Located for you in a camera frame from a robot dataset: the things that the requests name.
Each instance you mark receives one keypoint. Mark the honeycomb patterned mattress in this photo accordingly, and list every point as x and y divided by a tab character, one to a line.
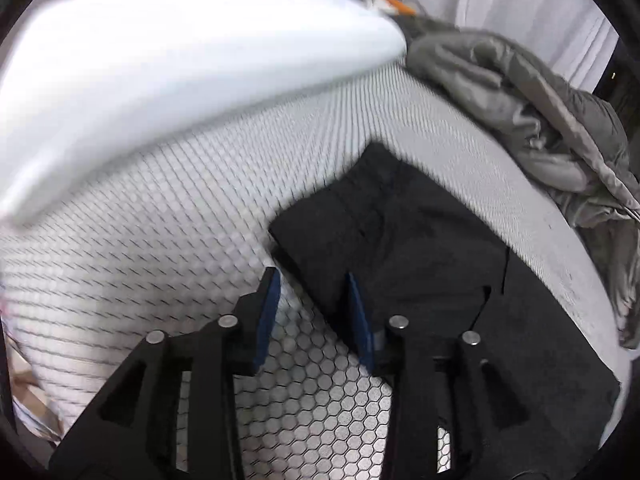
175	240

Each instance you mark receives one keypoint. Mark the black pants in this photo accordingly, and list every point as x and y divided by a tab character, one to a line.
425	240

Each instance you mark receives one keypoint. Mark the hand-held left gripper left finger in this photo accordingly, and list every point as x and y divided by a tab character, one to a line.
265	320

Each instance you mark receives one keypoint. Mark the dark glass door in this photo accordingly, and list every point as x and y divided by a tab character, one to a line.
620	85

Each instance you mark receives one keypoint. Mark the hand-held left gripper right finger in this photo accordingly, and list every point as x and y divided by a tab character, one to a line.
361	320

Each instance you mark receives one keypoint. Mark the white wardrobe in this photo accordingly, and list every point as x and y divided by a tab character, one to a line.
525	0

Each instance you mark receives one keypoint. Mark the grey duvet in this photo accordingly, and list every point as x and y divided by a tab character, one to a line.
500	75

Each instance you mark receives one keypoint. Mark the orange and white plush toy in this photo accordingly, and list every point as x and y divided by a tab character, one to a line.
395	5

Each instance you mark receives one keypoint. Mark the white pillow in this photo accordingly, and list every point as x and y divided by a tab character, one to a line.
175	70

